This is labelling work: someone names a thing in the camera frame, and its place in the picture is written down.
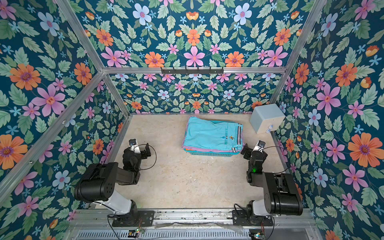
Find purple pants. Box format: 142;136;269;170
181;115;244;154

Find teal pants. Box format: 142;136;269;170
182;116;244;153

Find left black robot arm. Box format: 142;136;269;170
74;139;155;216

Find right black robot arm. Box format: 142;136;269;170
241;142;304;218

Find teal plastic basket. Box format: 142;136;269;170
184;149;239;157

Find light grey cube box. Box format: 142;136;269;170
250;104;286;134

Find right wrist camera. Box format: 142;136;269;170
253;140;266;152

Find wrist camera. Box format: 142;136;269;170
129;139;141;154
253;140;266;152

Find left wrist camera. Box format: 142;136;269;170
129;139;141;154

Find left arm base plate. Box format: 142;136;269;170
112;210;155;228

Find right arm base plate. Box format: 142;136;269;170
232;210;274;227

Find black hook rail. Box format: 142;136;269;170
160;67;225;75

